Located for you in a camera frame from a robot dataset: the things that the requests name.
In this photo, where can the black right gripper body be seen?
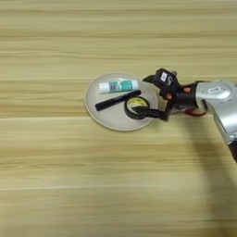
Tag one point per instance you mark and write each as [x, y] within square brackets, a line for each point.
[185, 97]

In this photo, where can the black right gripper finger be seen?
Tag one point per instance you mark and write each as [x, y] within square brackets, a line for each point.
[151, 112]
[150, 78]

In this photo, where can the black tape roll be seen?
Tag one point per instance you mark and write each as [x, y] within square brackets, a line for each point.
[128, 113]

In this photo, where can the white green glue stick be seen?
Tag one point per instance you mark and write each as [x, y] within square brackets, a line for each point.
[118, 86]

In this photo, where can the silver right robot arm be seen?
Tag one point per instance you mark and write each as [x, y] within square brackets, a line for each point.
[225, 108]

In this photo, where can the black marker pen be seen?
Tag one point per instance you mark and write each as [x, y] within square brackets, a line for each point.
[115, 100]

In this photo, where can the round beige plate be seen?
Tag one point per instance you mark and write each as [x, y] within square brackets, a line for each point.
[111, 118]

